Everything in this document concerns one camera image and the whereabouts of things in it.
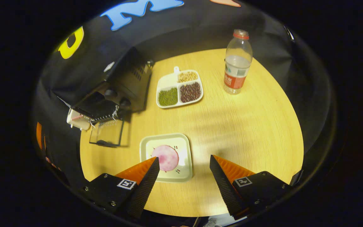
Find black backdrop cloth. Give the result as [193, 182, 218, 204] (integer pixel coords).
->
[32, 0, 335, 196]

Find metal wire oven rack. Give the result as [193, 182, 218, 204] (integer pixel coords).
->
[89, 106, 120, 125]

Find clear plastic water bottle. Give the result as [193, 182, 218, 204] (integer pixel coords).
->
[223, 29, 253, 95]

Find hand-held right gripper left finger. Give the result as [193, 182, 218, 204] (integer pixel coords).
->
[81, 156, 160, 219]

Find dark red beans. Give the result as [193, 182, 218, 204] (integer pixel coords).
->
[180, 82, 202, 103]

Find white divided tray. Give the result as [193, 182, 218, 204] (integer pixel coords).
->
[156, 66, 204, 109]

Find yellow soybeans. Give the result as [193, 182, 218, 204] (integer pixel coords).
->
[177, 71, 198, 83]

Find white square plate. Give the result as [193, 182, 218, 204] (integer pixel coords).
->
[139, 133, 193, 183]

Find black electric oven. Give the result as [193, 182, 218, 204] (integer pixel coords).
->
[52, 47, 154, 148]

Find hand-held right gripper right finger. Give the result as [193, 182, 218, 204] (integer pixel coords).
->
[209, 154, 295, 220]

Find white toaster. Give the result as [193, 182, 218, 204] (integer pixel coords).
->
[66, 108, 91, 131]

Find pink round cake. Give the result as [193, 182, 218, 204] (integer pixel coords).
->
[151, 145, 180, 172]

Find green mung beans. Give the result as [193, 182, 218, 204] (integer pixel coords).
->
[158, 87, 178, 107]

